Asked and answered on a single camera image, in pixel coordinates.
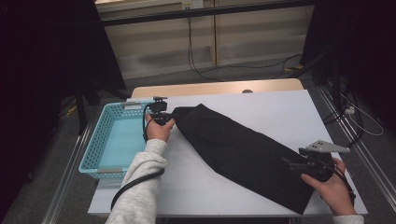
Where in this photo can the black tripod stand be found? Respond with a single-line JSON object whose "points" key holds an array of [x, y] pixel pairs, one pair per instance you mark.
{"points": [[81, 105]]}

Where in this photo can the person's left hand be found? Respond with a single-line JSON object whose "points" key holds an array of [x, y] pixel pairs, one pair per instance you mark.
{"points": [[157, 132]]}

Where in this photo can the aluminium floor rail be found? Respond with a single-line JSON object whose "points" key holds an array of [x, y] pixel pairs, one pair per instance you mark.
{"points": [[370, 165], [65, 177]]}

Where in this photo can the black pants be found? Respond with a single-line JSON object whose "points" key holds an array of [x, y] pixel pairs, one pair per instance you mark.
{"points": [[236, 146]]}

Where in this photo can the white wall socket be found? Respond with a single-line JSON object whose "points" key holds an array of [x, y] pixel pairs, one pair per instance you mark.
{"points": [[193, 3]]}

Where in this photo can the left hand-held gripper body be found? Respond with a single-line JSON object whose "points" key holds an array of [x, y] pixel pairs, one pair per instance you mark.
{"points": [[159, 107]]}

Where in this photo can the person's right hand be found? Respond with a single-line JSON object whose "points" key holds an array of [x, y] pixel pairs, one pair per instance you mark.
{"points": [[336, 196]]}

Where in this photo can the beige wooden cabinet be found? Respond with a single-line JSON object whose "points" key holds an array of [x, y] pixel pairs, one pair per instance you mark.
{"points": [[155, 46]]}

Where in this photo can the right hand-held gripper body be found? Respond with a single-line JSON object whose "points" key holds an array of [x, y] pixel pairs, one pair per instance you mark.
{"points": [[323, 146]]}

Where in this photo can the dark table grommet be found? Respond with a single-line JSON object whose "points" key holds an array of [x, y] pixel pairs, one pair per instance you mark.
{"points": [[247, 91]]}

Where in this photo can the black metal stand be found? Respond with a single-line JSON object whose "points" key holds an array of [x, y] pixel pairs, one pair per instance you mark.
{"points": [[335, 77]]}

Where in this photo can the black curtain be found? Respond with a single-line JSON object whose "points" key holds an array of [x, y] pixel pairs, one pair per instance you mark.
{"points": [[358, 31], [46, 46]]}

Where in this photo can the wooden table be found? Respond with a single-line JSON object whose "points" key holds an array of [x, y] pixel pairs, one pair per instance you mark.
{"points": [[186, 88]]}

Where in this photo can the light blue plastic basket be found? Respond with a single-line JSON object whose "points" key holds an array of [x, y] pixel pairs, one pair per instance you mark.
{"points": [[118, 137]]}

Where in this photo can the white plug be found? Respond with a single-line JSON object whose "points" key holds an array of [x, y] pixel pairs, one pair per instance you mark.
{"points": [[349, 110]]}

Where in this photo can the black horizontal bar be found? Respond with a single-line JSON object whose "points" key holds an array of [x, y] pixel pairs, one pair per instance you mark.
{"points": [[202, 12]]}

